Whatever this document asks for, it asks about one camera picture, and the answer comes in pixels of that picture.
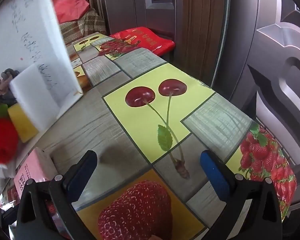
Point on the white foam block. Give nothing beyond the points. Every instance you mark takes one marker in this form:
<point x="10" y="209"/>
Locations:
<point x="32" y="97"/>

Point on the red printed plastic bag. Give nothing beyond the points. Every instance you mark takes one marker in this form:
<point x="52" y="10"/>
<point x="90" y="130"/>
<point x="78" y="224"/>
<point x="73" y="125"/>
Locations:
<point x="150" y="40"/>

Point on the fruit print tablecloth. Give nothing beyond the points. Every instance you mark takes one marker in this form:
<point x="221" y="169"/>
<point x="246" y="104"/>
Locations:
<point x="145" y="120"/>

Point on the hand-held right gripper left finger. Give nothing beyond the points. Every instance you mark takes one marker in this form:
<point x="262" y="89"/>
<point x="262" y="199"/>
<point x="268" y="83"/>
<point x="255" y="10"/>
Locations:
<point x="82" y="172"/>

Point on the plaid blanket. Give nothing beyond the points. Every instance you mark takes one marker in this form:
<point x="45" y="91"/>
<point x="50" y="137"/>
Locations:
<point x="85" y="25"/>

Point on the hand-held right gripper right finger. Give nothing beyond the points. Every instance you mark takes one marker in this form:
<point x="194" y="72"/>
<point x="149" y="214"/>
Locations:
<point x="215" y="177"/>

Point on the red plush apple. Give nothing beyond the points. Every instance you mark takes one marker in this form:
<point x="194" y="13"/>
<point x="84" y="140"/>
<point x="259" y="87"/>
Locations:
<point x="2" y="140"/>

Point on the brown panel door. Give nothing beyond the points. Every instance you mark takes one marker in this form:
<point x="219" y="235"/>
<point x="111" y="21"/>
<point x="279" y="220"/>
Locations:
<point x="130" y="10"/>
<point x="277" y="67"/>

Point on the pink tissue packet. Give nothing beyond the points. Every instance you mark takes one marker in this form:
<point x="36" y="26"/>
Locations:
<point x="32" y="165"/>

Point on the yellow sponge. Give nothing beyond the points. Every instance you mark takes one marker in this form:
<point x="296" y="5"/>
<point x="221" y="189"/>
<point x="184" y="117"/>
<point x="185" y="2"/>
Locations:
<point x="21" y="125"/>

